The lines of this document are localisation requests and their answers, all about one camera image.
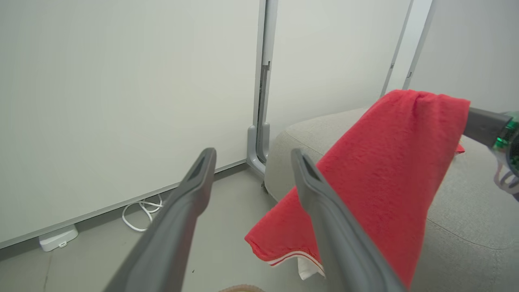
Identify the woven laundry basket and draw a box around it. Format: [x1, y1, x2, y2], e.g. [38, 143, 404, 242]
[218, 284, 266, 292]

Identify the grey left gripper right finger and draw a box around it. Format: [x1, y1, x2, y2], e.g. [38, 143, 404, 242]
[291, 148, 408, 292]

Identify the red cloth garment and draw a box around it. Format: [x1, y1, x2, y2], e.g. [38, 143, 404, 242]
[244, 89, 471, 289]

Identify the light grey fabric sofa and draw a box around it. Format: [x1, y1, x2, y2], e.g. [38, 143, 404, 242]
[264, 106, 519, 292]

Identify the grey partition post with foot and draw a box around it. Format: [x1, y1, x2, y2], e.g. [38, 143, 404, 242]
[247, 0, 279, 176]

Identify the small white adapter box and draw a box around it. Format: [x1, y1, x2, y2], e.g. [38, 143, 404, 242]
[39, 225, 79, 252]

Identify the white coiled floor cable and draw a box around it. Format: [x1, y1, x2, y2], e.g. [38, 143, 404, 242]
[122, 194, 163, 232]

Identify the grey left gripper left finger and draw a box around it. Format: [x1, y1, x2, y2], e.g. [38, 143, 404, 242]
[103, 148, 217, 292]

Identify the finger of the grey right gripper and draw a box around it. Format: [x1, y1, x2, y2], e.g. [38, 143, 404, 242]
[463, 107, 513, 148]

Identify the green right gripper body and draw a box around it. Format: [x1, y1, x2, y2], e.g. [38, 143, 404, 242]
[490, 111, 519, 202]

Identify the slim grey partition post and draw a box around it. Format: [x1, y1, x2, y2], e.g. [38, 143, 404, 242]
[380, 0, 436, 98]

